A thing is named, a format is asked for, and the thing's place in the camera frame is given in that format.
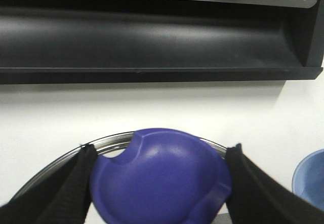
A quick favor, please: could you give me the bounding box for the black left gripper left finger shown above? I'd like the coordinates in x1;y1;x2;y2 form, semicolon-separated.
1;145;98;223

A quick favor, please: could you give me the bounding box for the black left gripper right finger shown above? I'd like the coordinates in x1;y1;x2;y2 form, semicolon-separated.
225;144;323;224

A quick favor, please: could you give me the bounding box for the light blue ribbed cup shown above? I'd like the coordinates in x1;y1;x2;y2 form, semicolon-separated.
292;149;323;210

